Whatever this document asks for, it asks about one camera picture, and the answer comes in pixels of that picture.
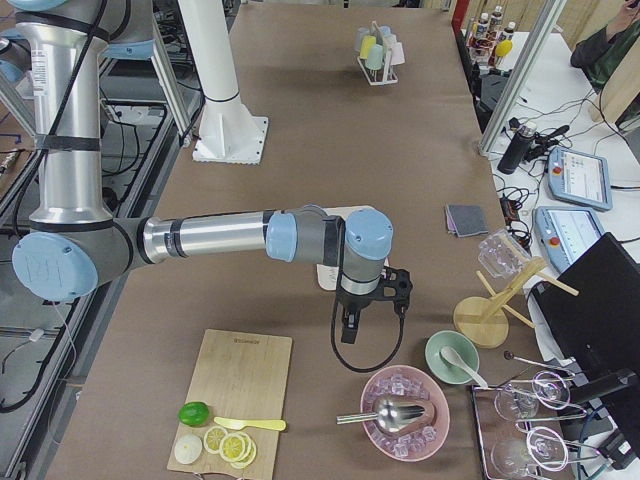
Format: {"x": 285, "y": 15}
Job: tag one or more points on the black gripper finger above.
{"x": 350, "y": 326}

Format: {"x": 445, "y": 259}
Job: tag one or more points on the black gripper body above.
{"x": 354, "y": 302}

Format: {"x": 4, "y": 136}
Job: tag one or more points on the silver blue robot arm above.
{"x": 75, "y": 244}

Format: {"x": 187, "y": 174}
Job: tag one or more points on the cream white tray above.
{"x": 330, "y": 278}

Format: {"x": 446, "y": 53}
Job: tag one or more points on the pink cup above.
{"x": 397, "y": 54}

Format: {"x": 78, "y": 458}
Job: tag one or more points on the white ceramic spoon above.
{"x": 452, "y": 356}

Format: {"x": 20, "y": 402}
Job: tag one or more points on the wooden mug tree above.
{"x": 483, "y": 320}

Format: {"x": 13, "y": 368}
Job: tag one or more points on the grey folded cloth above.
{"x": 465, "y": 220}

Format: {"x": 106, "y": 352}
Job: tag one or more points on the metal scoop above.
{"x": 392, "y": 414}

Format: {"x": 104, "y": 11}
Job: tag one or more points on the green ceramic bowl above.
{"x": 442, "y": 369}

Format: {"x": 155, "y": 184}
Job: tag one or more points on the clear glass mug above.
{"x": 501, "y": 255}

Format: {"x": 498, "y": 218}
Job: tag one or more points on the wooden cutting board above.
{"x": 240, "y": 376}

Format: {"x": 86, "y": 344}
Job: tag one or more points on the pink bowl with ice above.
{"x": 408, "y": 381}

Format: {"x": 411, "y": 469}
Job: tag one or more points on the yellow plastic knife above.
{"x": 240, "y": 424}

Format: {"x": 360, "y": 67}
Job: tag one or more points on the lemon slices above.
{"x": 238, "y": 449}

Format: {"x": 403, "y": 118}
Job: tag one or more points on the upper wine glass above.
{"x": 522, "y": 399}

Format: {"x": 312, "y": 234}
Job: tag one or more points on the wine glass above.
{"x": 522, "y": 399}
{"x": 540, "y": 450}

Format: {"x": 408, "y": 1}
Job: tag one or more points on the lower teach pendant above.
{"x": 566, "y": 233}

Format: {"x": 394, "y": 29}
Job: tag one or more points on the teach pendant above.
{"x": 566, "y": 233}
{"x": 579, "y": 178}

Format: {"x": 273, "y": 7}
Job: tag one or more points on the green lime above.
{"x": 194, "y": 414}

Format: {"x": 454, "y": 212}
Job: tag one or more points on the black water bottle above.
{"x": 518, "y": 147}

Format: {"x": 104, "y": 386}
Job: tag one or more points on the black laptop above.
{"x": 599, "y": 328}

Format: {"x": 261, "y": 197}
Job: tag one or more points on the white lemon end piece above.
{"x": 187, "y": 449}

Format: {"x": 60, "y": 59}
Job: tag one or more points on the upper teach pendant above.
{"x": 579, "y": 178}

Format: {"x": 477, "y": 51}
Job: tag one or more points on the lower wine glass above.
{"x": 540, "y": 450}

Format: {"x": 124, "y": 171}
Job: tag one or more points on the seated person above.
{"x": 599, "y": 55}

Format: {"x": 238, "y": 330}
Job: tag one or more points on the black wire glass rack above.
{"x": 578, "y": 451}

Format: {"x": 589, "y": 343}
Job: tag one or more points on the white wire cup rack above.
{"x": 365, "y": 38}

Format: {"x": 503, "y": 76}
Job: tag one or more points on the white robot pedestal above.
{"x": 228, "y": 132}

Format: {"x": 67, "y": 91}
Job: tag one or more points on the aluminium frame post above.
{"x": 526, "y": 60}

